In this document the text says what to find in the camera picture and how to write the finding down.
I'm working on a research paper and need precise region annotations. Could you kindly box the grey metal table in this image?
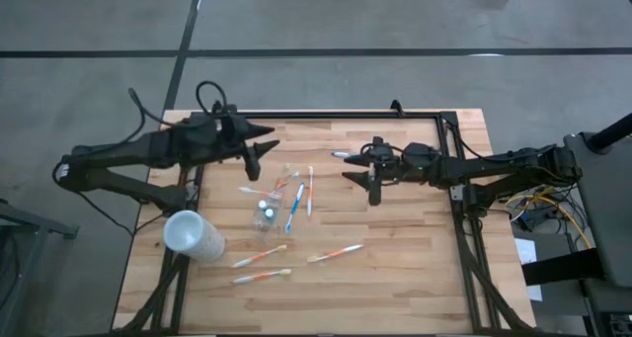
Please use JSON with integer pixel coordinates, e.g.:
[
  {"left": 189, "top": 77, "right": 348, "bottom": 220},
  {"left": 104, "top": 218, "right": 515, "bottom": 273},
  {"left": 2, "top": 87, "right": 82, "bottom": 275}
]
[{"left": 0, "top": 197, "right": 80, "bottom": 337}]

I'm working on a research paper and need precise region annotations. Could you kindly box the black flat bar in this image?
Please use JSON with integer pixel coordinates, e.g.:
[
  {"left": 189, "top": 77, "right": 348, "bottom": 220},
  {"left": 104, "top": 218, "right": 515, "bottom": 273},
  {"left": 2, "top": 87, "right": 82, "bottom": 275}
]
[{"left": 521, "top": 247, "right": 606, "bottom": 287}]

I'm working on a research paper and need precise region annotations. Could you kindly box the white paper sheet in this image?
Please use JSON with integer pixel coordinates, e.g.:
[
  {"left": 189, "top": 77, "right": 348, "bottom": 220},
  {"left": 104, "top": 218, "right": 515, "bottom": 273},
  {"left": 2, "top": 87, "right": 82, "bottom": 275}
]
[{"left": 514, "top": 237, "right": 543, "bottom": 302}]

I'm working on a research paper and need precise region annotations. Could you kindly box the grey cart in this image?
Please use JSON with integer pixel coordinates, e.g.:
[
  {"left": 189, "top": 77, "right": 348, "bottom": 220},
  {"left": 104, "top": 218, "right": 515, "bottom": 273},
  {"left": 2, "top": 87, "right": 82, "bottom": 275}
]
[{"left": 563, "top": 131, "right": 632, "bottom": 289}]

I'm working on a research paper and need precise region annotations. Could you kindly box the clear acrylic organizer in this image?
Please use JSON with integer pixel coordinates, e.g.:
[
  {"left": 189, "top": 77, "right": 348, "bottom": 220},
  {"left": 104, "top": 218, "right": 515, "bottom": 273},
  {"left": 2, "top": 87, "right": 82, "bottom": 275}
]
[{"left": 251, "top": 176, "right": 297, "bottom": 235}]

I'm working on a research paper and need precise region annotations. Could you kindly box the white cylindrical wipes canister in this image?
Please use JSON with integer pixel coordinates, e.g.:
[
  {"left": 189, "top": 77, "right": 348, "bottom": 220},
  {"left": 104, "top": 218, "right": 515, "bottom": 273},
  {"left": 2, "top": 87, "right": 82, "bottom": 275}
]
[{"left": 162, "top": 209, "right": 227, "bottom": 265}]

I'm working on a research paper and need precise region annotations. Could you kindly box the black aluminium table frame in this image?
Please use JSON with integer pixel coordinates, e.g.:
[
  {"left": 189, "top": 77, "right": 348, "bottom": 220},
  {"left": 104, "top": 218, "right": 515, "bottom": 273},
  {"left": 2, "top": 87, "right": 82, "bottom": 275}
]
[{"left": 112, "top": 99, "right": 534, "bottom": 337}]

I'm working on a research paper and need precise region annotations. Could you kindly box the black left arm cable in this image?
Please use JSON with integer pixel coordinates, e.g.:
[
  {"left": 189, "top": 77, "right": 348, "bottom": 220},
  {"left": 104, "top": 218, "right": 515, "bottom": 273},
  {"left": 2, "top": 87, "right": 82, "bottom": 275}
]
[{"left": 126, "top": 79, "right": 229, "bottom": 128}]

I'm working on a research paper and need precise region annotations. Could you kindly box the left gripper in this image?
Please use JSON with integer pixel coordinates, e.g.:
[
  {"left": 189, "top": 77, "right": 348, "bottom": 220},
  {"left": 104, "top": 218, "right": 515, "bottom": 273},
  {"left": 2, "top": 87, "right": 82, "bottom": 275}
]
[{"left": 216, "top": 112, "right": 281, "bottom": 182}]

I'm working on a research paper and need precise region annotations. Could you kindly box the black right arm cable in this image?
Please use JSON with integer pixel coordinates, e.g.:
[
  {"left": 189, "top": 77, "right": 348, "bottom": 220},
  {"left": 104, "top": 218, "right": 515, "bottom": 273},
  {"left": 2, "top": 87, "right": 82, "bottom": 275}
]
[{"left": 442, "top": 118, "right": 483, "bottom": 161}]

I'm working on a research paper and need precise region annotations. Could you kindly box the yellow cable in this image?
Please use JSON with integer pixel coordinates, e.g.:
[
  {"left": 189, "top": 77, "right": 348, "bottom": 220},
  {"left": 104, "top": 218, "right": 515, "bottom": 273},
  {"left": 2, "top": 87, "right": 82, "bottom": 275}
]
[{"left": 506, "top": 177, "right": 593, "bottom": 249}]

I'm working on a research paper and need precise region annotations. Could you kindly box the black pole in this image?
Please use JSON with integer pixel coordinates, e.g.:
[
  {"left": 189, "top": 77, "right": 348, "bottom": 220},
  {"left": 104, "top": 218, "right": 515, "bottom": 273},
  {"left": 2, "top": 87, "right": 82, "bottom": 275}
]
[{"left": 586, "top": 112, "right": 632, "bottom": 154}]

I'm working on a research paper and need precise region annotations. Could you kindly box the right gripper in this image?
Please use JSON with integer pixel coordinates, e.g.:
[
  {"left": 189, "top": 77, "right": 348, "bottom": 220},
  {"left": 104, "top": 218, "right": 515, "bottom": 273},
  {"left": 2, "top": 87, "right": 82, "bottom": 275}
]
[{"left": 341, "top": 135, "right": 407, "bottom": 208}]

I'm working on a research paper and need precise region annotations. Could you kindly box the dark cabinet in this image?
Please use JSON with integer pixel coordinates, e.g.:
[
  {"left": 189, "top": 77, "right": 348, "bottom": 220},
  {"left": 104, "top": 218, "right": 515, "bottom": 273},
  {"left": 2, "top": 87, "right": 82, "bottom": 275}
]
[{"left": 582, "top": 277, "right": 632, "bottom": 337}]

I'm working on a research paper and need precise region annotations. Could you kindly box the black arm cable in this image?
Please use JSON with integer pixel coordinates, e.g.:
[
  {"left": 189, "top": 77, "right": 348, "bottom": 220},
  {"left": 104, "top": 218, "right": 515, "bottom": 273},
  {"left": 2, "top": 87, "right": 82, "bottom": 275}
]
[
  {"left": 126, "top": 79, "right": 229, "bottom": 128},
  {"left": 442, "top": 118, "right": 483, "bottom": 161}
]

